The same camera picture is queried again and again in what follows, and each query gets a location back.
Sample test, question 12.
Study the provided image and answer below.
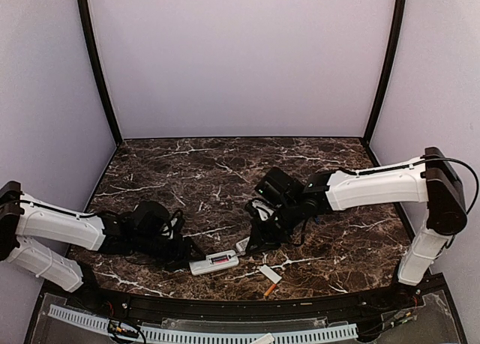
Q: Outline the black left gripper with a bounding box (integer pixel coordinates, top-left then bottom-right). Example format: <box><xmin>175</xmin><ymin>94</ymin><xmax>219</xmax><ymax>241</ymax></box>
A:
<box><xmin>133</xmin><ymin>232</ymin><xmax>206</xmax><ymax>271</ymax></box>

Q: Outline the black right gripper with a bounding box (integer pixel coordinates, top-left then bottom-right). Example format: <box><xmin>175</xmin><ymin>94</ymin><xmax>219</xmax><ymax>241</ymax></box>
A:
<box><xmin>246</xmin><ymin>199</ymin><xmax>302</xmax><ymax>254</ymax></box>

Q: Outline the slim white remote with QR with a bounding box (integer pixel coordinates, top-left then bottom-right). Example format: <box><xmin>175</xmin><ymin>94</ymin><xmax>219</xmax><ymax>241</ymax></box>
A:
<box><xmin>235</xmin><ymin>237</ymin><xmax>250</xmax><ymax>253</ymax></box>

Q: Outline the white remote with buttons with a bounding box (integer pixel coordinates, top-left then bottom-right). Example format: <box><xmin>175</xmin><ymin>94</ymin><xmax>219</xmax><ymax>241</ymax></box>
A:
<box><xmin>189</xmin><ymin>250</ymin><xmax>239</xmax><ymax>276</ymax></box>

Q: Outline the orange battery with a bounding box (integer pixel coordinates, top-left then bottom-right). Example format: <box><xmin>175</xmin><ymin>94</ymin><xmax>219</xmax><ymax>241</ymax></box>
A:
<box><xmin>263</xmin><ymin>283</ymin><xmax>277</xmax><ymax>298</ymax></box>
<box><xmin>211</xmin><ymin>256</ymin><xmax>230</xmax><ymax>265</ymax></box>

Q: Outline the white battery cover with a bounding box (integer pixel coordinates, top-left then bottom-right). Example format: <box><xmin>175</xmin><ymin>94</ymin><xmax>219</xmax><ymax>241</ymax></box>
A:
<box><xmin>250</xmin><ymin>333</ymin><xmax>275</xmax><ymax>344</ymax></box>
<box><xmin>259</xmin><ymin>265</ymin><xmax>282</xmax><ymax>284</ymax></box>

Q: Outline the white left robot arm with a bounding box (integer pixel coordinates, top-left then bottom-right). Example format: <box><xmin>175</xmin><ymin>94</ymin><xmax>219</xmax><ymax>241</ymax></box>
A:
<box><xmin>1</xmin><ymin>181</ymin><xmax>206</xmax><ymax>311</ymax></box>

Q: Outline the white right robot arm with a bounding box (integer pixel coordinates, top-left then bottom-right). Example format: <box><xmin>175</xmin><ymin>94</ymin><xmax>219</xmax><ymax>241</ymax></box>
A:
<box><xmin>244</xmin><ymin>147</ymin><xmax>473</xmax><ymax>310</ymax></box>

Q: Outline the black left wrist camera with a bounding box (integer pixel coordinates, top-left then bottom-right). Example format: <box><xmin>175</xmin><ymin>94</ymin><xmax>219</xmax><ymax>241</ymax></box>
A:
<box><xmin>131</xmin><ymin>201</ymin><xmax>185</xmax><ymax>240</ymax></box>

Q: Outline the white slotted cable duct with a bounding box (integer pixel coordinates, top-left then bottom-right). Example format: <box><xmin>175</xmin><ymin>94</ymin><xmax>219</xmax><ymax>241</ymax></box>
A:
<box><xmin>47</xmin><ymin>304</ymin><xmax>359</xmax><ymax>343</ymax></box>

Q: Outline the black left frame post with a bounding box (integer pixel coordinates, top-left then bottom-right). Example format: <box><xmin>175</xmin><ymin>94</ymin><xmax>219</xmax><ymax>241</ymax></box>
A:
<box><xmin>76</xmin><ymin>0</ymin><xmax>123</xmax><ymax>146</ymax></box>

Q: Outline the black frame post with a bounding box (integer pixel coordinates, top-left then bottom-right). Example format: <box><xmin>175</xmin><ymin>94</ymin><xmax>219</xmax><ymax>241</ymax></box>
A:
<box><xmin>76</xmin><ymin>0</ymin><xmax>123</xmax><ymax>146</ymax></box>
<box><xmin>362</xmin><ymin>0</ymin><xmax>407</xmax><ymax>146</ymax></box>

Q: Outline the black right frame post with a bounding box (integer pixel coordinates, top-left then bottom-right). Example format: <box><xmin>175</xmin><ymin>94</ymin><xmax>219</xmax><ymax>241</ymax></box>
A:
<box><xmin>362</xmin><ymin>0</ymin><xmax>407</xmax><ymax>146</ymax></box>

